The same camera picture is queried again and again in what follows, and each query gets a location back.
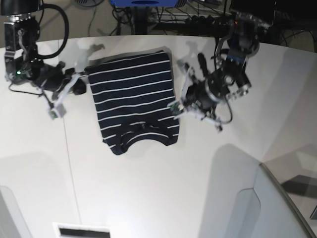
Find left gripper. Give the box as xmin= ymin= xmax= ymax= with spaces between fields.
xmin=187 ymin=53 xmax=233 ymax=117

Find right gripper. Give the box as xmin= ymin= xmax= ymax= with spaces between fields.
xmin=32 ymin=61 xmax=87 ymax=96

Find navy white striped t-shirt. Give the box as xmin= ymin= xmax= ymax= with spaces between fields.
xmin=85 ymin=50 xmax=180 ymax=155

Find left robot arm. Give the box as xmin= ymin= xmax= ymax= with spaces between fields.
xmin=181 ymin=0 xmax=275 ymax=120

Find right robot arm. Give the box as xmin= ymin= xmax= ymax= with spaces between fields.
xmin=0 ymin=0 xmax=73 ymax=97

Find black power strip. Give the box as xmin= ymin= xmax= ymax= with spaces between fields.
xmin=185 ymin=15 xmax=223 ymax=27

